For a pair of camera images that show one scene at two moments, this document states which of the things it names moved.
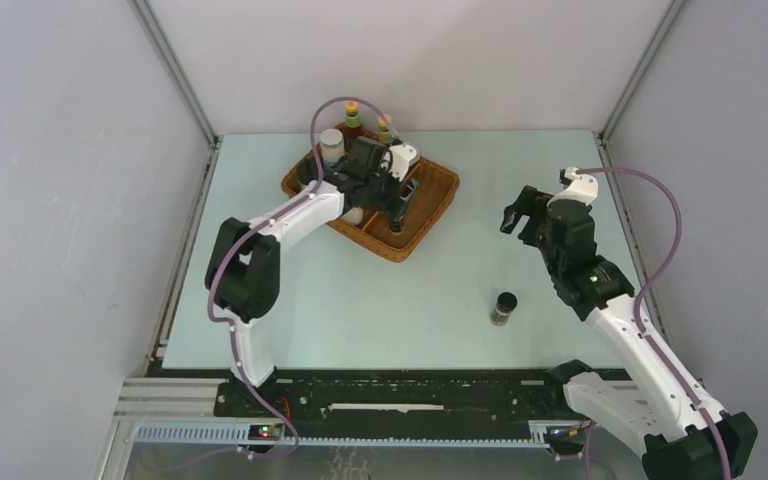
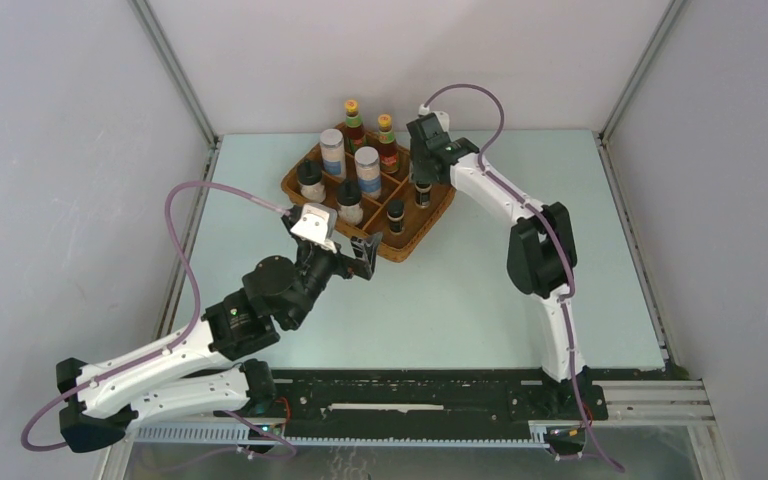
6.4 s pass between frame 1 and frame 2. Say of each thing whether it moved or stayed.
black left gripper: moved
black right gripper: moved
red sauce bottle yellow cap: stayed
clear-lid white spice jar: stayed
